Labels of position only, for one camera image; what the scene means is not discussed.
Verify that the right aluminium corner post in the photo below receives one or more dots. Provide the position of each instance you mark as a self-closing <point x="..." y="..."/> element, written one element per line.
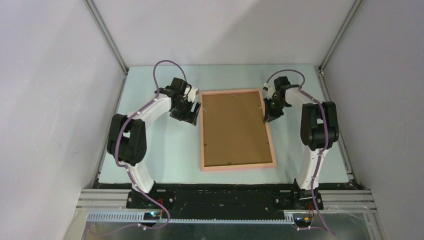
<point x="340" y="33"/>

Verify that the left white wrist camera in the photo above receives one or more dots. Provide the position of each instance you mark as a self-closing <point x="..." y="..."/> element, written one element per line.
<point x="190" y="94"/>

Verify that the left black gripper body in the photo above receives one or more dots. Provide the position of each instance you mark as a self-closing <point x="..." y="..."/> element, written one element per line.
<point x="184" y="108"/>

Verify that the brown cardboard backing board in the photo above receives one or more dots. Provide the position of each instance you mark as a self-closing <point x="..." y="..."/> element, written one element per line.
<point x="235" y="129"/>

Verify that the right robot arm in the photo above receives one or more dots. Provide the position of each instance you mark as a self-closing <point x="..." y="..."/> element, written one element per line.
<point x="319" y="130"/>

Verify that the aluminium corner post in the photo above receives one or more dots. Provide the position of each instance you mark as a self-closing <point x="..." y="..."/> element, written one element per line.
<point x="106" y="34"/>
<point x="340" y="33"/>

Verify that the left aluminium corner post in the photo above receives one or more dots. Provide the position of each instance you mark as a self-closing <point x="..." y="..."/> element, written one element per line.
<point x="106" y="34"/>

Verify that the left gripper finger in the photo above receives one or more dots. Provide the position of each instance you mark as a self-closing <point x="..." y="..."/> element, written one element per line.
<point x="190" y="117"/>
<point x="195" y="112"/>

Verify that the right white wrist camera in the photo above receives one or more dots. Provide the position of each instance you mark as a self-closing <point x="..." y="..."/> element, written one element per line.
<point x="269" y="90"/>

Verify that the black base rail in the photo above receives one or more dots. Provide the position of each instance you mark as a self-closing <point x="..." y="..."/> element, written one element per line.
<point x="171" y="197"/>

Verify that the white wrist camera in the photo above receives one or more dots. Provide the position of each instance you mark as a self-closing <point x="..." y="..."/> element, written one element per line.
<point x="190" y="94"/>
<point x="269" y="90"/>

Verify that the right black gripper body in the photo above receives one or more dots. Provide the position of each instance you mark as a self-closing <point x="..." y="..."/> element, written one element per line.
<point x="276" y="106"/>

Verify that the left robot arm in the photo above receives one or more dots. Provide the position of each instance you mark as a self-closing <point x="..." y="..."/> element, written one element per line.
<point x="127" y="138"/>

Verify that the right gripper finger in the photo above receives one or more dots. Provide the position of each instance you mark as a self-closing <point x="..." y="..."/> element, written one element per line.
<point x="271" y="116"/>
<point x="267" y="110"/>

